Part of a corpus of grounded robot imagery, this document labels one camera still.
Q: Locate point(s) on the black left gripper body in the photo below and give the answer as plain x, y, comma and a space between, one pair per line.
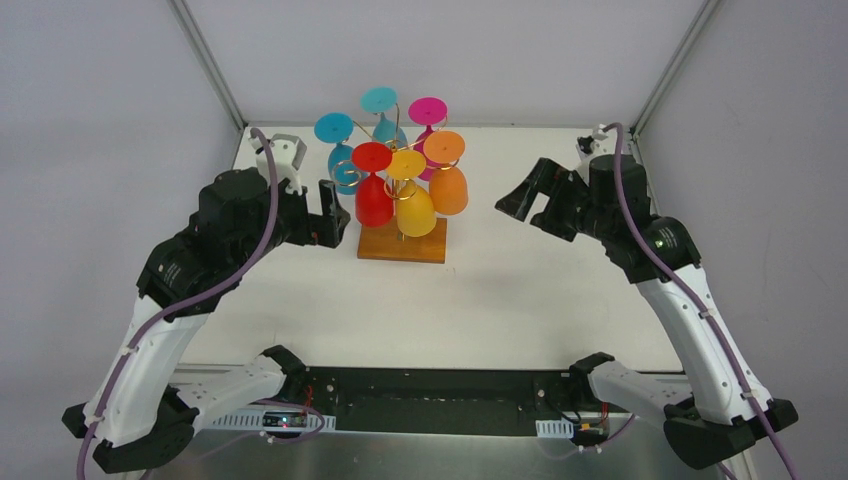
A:
317, 221

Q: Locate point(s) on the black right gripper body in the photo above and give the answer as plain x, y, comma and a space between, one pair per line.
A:
553, 201

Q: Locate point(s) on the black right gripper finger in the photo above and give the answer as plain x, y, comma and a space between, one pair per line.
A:
557, 220
541, 180

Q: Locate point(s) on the orange wine glass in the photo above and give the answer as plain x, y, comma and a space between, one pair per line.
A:
448, 187

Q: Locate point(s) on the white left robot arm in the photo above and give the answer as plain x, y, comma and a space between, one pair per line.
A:
137, 420

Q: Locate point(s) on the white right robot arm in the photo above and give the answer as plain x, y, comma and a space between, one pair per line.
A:
725, 410

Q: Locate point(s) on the red wine glass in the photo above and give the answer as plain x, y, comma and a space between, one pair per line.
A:
373, 207

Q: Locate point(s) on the wooden rack base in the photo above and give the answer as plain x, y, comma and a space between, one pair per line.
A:
388, 243

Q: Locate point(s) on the yellow wine glass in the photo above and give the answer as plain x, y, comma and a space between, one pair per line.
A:
414, 209

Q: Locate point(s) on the blue wine glass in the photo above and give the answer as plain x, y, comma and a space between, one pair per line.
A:
335, 128

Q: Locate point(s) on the teal wine glass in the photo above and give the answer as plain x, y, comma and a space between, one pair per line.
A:
382, 102

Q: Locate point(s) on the magenta wine glass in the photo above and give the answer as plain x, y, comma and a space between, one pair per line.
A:
427, 112

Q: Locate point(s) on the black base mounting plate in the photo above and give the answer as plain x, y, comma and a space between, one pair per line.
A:
505, 403

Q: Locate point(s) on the left controller board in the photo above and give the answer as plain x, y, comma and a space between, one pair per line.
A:
280, 420

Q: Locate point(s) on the controller board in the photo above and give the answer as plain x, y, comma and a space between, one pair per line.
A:
588, 435
280, 420

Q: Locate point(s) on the right controller board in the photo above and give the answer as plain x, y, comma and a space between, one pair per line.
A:
588, 435

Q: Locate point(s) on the gold wire rack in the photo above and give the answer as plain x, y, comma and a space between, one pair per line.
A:
410, 185

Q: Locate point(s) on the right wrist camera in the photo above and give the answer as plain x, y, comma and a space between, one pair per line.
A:
600, 142

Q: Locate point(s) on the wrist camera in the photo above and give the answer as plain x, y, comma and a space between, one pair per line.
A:
288, 152
600, 142

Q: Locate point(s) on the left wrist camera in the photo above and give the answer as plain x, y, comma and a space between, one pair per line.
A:
288, 152

